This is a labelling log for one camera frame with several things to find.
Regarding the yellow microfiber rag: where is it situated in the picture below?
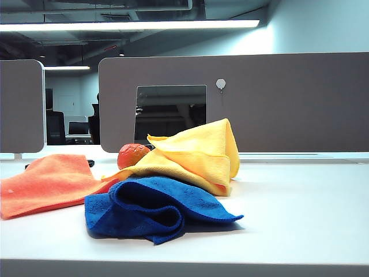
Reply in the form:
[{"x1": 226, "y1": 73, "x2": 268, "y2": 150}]
[{"x1": 100, "y1": 118, "x2": 240, "y2": 197}]

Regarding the blue microfiber rag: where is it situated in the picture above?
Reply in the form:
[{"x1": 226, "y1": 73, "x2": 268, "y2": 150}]
[{"x1": 84, "y1": 176, "x2": 244, "y2": 246}]

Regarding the orange microfiber rag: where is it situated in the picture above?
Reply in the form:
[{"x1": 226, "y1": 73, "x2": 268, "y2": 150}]
[{"x1": 0, "y1": 154, "x2": 119, "y2": 220}]

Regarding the square frameless mirror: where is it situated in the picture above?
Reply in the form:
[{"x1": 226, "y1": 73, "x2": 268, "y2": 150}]
[{"x1": 133, "y1": 84, "x2": 208, "y2": 151}]

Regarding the orange fruit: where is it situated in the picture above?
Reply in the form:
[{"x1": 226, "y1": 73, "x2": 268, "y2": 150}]
[{"x1": 116, "y1": 143, "x2": 152, "y2": 170}]

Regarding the black computer monitor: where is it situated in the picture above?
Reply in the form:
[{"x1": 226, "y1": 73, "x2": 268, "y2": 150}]
[{"x1": 68, "y1": 121, "x2": 90, "y2": 136}]

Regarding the wide brown desk partition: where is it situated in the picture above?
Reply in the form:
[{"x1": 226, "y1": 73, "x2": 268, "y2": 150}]
[{"x1": 97, "y1": 51, "x2": 369, "y2": 154}]

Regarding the black office chair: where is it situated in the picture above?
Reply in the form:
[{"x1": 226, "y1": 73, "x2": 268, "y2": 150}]
[{"x1": 46, "y1": 110, "x2": 66, "y2": 145}]

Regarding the long ceiling light strip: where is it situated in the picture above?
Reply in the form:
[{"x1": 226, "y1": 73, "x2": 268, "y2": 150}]
[{"x1": 0, "y1": 19, "x2": 260, "y2": 32}]

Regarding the short ceiling light strip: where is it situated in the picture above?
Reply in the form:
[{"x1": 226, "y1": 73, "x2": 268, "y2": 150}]
[{"x1": 44, "y1": 65, "x2": 91, "y2": 70}]

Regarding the narrow brown desk partition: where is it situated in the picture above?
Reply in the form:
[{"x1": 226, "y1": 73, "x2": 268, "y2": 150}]
[{"x1": 0, "y1": 59, "x2": 46, "y2": 154}]

